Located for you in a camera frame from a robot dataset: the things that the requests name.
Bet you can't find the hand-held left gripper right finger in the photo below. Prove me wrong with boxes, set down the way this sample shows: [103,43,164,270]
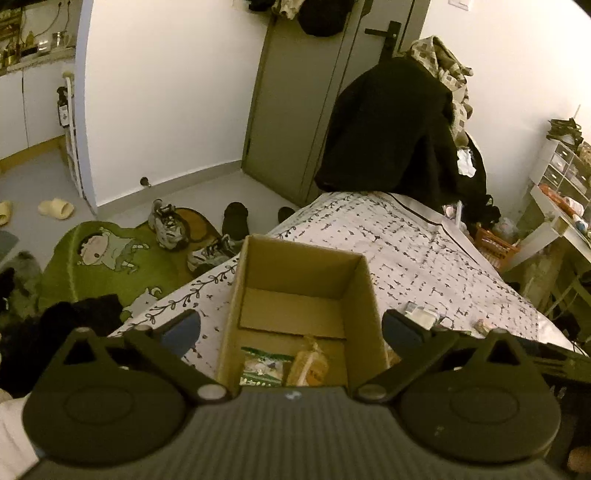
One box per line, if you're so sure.
[353,309,533,403]

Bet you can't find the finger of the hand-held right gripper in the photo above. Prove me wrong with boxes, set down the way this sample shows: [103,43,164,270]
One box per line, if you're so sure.
[519,339,591,386]

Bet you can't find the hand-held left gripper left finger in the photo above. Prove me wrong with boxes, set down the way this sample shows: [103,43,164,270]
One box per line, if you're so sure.
[59,309,230,407]

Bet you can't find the green white snack packet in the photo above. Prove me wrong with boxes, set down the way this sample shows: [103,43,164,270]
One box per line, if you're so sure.
[239,347,294,387]

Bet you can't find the orange snack packet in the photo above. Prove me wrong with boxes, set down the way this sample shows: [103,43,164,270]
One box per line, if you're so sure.
[286,337,331,387]

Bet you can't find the cardboard box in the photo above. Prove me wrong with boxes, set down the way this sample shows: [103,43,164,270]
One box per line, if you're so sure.
[216,234,391,393]

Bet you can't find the grey sneaker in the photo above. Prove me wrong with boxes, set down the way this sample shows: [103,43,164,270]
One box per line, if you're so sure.
[187,234,238,273]
[148,198,190,251]

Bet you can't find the white printed bed sheet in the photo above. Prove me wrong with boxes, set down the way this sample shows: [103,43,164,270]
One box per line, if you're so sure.
[111,190,555,370]

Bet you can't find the green cartoon rug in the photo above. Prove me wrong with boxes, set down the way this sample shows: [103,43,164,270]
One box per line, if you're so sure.
[38,208,222,315]

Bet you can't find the orange plastic crate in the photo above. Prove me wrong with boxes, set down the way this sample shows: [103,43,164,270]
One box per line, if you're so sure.
[475,226,520,272]

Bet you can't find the black cloth pile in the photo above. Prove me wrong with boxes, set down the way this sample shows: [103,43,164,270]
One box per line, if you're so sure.
[0,265,123,398]

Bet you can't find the white drawer organizer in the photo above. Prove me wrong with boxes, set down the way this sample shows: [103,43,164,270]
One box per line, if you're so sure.
[536,138,591,197]

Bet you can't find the black jacket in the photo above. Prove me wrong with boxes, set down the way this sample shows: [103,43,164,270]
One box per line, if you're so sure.
[315,56,490,210]

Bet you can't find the white cloth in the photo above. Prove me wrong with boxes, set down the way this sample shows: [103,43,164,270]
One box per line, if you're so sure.
[0,388,40,478]

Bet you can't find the white shelf rack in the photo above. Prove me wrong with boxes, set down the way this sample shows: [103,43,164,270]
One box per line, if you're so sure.
[56,69,88,200]

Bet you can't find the grey door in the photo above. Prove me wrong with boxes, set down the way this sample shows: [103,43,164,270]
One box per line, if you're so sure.
[242,0,432,208]

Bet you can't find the checkered cloth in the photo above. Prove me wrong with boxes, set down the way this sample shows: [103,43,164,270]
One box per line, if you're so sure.
[406,34,476,148]

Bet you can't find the kitchen counter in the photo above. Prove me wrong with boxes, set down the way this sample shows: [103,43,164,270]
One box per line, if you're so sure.
[0,46,77,77]

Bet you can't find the hanging dark clothes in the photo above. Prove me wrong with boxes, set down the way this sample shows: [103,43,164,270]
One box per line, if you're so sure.
[248,0,365,38]

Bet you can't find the black door handle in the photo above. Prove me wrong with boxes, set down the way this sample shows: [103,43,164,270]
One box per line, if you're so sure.
[364,21,402,65]

